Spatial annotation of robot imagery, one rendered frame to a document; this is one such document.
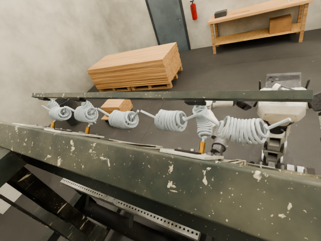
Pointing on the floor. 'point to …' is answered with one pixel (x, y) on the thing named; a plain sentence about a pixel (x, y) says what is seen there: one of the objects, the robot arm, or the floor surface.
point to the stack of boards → (137, 69)
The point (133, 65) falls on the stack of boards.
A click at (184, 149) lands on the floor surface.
